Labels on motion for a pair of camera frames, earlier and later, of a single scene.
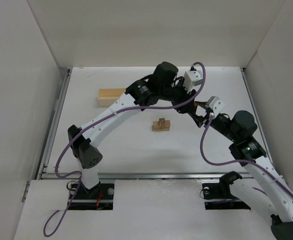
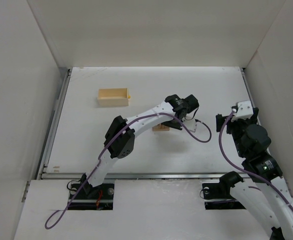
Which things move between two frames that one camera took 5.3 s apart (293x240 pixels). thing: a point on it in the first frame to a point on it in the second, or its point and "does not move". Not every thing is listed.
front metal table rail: x=146 y=176 does not move
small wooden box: x=106 y=97 does not move
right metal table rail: x=258 y=117 does not move
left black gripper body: x=184 y=105 to x=175 y=124
